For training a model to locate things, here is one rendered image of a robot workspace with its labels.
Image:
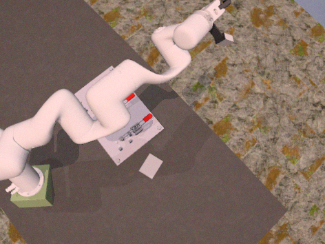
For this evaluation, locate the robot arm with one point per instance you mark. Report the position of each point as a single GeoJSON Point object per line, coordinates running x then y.
{"type": "Point", "coordinates": [105, 99]}

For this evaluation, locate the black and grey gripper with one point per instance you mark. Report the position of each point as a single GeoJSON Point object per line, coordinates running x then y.
{"type": "Point", "coordinates": [216, 8]}

